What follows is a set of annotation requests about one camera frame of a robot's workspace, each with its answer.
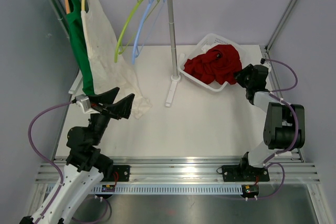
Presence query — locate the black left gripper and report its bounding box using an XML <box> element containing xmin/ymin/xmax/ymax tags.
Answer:
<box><xmin>87</xmin><ymin>87</ymin><xmax>134</xmax><ymax>145</ymax></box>

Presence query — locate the lime green hanger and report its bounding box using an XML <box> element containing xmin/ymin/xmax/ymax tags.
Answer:
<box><xmin>114</xmin><ymin>0</ymin><xmax>165</xmax><ymax>63</ymax></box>

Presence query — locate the light blue plastic hanger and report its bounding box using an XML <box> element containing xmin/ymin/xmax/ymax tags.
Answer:
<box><xmin>131</xmin><ymin>0</ymin><xmax>166</xmax><ymax>65</ymax></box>

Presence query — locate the red t shirt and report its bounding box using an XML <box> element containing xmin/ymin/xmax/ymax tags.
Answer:
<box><xmin>184</xmin><ymin>45</ymin><xmax>242</xmax><ymax>85</ymax></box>

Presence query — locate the white printed t shirt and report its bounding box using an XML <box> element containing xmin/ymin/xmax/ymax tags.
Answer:
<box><xmin>201</xmin><ymin>45</ymin><xmax>212</xmax><ymax>53</ymax></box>

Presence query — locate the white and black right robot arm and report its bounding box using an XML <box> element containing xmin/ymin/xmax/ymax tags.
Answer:
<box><xmin>223</xmin><ymin>64</ymin><xmax>306</xmax><ymax>182</ymax></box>

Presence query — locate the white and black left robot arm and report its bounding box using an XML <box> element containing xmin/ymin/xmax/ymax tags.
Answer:
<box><xmin>21</xmin><ymin>87</ymin><xmax>135</xmax><ymax>223</ymax></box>

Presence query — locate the beige t shirt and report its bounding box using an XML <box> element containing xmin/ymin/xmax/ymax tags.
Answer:
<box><xmin>81</xmin><ymin>0</ymin><xmax>152</xmax><ymax>119</ymax></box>

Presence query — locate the green t shirt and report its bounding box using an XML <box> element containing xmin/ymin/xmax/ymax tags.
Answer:
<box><xmin>66</xmin><ymin>0</ymin><xmax>95</xmax><ymax>95</ymax></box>

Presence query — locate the orange hanger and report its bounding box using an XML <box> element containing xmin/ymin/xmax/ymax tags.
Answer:
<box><xmin>65</xmin><ymin>0</ymin><xmax>71</xmax><ymax>14</ymax></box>

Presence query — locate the white plastic basket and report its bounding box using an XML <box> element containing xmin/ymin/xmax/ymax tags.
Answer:
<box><xmin>178</xmin><ymin>33</ymin><xmax>246</xmax><ymax>92</ymax></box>

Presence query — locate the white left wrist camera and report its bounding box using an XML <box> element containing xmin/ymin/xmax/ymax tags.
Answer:
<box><xmin>74</xmin><ymin>94</ymin><xmax>99</xmax><ymax>114</ymax></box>

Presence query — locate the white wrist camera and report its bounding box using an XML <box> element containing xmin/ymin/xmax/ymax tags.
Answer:
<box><xmin>260</xmin><ymin>58</ymin><xmax>272</xmax><ymax>72</ymax></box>
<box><xmin>74</xmin><ymin>94</ymin><xmax>99</xmax><ymax>114</ymax></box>

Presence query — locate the aluminium frame rail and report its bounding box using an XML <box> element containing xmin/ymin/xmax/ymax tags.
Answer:
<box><xmin>35</xmin><ymin>155</ymin><xmax>321</xmax><ymax>185</ymax></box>

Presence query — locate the white slotted cable duct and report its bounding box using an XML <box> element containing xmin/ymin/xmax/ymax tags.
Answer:
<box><xmin>90</xmin><ymin>184</ymin><xmax>243</xmax><ymax>195</ymax></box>

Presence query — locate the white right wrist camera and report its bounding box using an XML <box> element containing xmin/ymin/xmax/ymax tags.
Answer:
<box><xmin>260</xmin><ymin>58</ymin><xmax>272</xmax><ymax>72</ymax></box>

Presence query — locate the aluminium corner post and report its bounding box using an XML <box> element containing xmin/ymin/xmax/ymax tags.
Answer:
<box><xmin>265</xmin><ymin>0</ymin><xmax>299</xmax><ymax>53</ymax></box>

